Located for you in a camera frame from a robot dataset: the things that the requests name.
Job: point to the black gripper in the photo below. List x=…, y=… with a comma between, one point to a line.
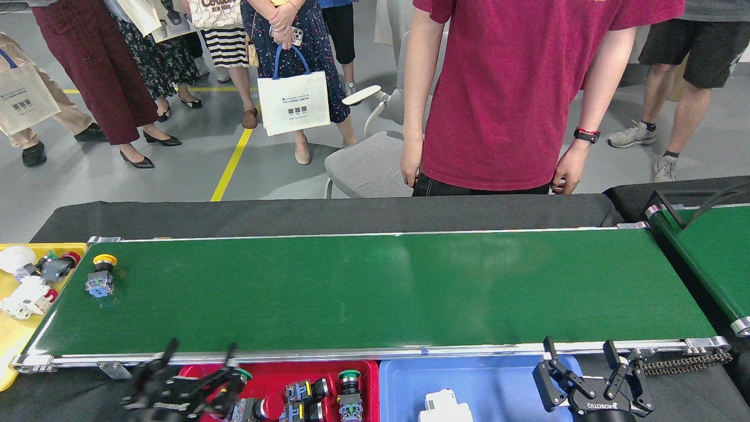
x=176, y=410
x=603, y=407

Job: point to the red push button switch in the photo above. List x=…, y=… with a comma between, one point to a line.
x=71, y=258
x=270, y=407
x=299, y=391

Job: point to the white circuit breaker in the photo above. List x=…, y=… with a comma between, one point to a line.
x=26, y=299
x=445, y=407

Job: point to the white canvas tote bag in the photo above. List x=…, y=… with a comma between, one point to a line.
x=293, y=108

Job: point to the smartphone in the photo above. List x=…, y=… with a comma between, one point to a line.
x=297, y=36

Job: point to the person's left forearm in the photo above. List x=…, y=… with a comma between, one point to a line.
x=600, y=105

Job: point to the cream patterned shoulder bag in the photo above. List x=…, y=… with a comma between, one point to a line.
x=214, y=12

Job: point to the person's right forearm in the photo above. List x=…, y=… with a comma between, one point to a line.
x=416, y=105

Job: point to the blue plastic tray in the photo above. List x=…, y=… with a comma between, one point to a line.
x=498, y=387

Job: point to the red plastic tray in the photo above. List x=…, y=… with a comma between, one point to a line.
x=304, y=369

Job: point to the yellow plastic tray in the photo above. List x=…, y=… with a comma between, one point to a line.
x=14, y=351

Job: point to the green conveyor belt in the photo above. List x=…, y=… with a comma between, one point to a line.
x=715, y=264
x=375, y=293

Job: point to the person's left hand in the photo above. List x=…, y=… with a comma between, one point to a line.
x=571, y=167

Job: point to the person's right hand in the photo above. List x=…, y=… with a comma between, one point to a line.
x=413, y=161

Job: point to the person's hand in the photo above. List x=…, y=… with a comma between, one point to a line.
x=284, y=24

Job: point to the white light bulb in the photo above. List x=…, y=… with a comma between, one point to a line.
x=16, y=259

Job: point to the black wristwatch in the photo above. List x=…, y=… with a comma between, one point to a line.
x=586, y=136

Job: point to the grey office chair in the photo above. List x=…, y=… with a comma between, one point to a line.
x=363, y=167

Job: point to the person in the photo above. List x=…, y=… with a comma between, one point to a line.
x=94, y=70
x=316, y=29
x=389, y=20
x=158, y=64
x=703, y=50
x=510, y=88
x=76, y=120
x=338, y=32
x=225, y=47

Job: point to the beige canvas tote bag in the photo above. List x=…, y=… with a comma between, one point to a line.
x=26, y=99

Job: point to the small tan handbag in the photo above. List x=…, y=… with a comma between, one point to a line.
x=252, y=55

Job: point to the white printed paper bag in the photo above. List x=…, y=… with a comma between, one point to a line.
x=140, y=14

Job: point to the yellow push button switch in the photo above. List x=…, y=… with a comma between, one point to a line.
x=99, y=285

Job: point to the black metal frame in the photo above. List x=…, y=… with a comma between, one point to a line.
x=682, y=225

